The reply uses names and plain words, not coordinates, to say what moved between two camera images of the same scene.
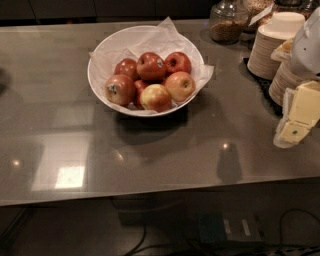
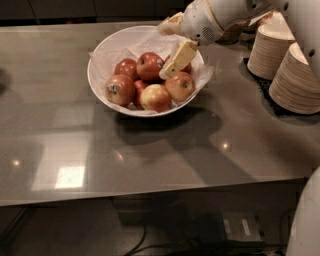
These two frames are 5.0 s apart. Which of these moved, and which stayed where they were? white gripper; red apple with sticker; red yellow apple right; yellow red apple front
Moved: white gripper
Stayed: red yellow apple right; red apple with sticker; yellow red apple front
